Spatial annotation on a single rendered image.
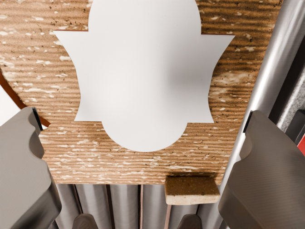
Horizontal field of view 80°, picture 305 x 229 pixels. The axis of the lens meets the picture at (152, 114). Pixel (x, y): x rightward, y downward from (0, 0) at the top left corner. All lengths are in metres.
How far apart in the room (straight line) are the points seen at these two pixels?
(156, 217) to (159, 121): 0.20
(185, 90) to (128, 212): 0.23
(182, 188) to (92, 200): 0.14
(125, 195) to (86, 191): 0.05
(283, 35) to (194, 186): 0.17
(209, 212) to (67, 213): 0.23
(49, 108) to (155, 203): 0.20
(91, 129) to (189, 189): 0.12
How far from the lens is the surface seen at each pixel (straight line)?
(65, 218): 0.36
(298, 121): 0.25
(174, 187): 0.22
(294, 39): 0.20
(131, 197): 0.30
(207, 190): 0.22
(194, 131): 0.19
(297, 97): 0.24
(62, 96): 0.18
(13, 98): 0.20
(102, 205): 0.33
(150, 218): 0.34
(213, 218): 0.36
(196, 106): 0.16
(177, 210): 0.33
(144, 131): 0.17
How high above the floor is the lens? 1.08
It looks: 58 degrees down
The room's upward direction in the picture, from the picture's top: 179 degrees clockwise
